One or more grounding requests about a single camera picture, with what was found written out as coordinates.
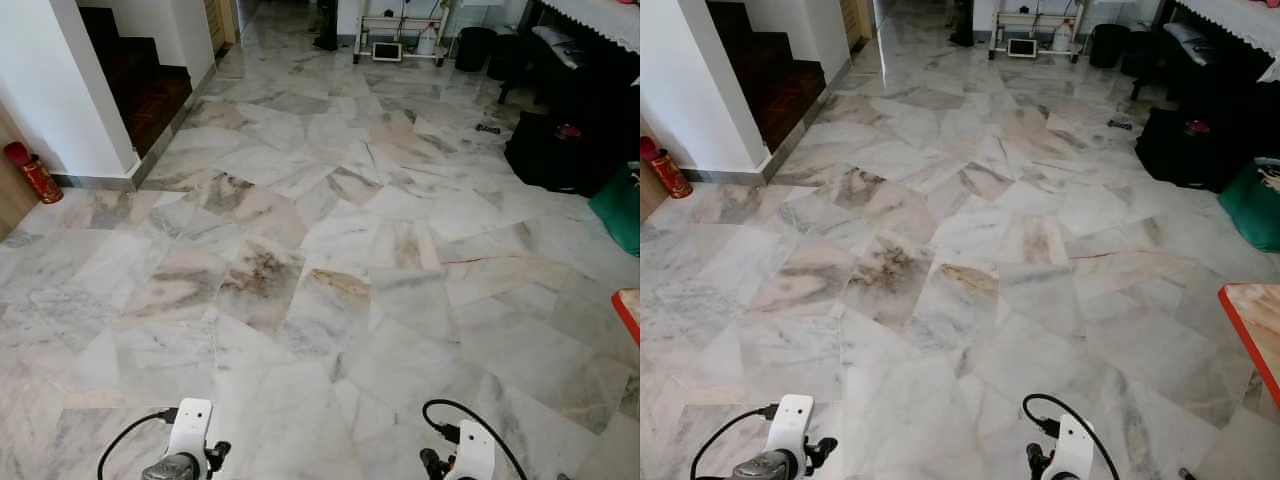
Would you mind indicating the black standing appliance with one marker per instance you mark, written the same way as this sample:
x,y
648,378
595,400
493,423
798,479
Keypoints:
x,y
326,30
962,25

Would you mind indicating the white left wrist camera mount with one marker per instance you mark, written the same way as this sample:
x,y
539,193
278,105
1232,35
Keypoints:
x,y
792,415
190,420

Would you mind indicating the white plastic bottle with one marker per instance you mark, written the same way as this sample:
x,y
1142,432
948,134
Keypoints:
x,y
1062,38
428,42

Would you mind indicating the green bag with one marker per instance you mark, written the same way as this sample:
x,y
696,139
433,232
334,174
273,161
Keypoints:
x,y
620,210
1250,205

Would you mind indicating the red cylinder canister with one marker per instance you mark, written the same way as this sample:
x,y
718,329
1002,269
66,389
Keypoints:
x,y
38,178
668,172

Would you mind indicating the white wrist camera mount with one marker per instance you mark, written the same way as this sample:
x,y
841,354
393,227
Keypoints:
x,y
792,415
1072,445
190,420
478,450

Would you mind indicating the light wooden cabinet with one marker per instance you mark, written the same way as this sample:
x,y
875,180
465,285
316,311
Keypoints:
x,y
650,195
10,200

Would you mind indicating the grey seat cushion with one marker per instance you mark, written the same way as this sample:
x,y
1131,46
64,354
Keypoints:
x,y
555,45
1190,42

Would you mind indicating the red edged table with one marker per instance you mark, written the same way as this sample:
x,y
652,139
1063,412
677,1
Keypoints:
x,y
630,305
1258,320

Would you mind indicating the white metal rack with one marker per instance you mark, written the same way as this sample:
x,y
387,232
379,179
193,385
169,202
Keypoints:
x,y
1035,15
400,18

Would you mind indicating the small white screen device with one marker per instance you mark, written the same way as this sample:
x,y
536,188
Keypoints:
x,y
1022,47
387,51

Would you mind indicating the large black bag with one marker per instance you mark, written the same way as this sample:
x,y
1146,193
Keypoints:
x,y
555,155
1185,150

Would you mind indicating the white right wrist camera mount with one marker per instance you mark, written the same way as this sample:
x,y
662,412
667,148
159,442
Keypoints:
x,y
1072,445
478,450

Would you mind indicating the light wooden door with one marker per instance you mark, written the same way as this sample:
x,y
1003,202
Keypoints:
x,y
218,25
855,20

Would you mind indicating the black round bin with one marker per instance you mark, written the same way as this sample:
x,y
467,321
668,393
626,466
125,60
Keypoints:
x,y
1108,45
475,50

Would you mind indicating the table with white lace cloth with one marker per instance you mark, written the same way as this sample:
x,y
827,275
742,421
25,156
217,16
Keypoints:
x,y
1235,25
600,20

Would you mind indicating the dark wooden staircase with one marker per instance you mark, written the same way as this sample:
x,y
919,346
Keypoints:
x,y
785,95
150,100

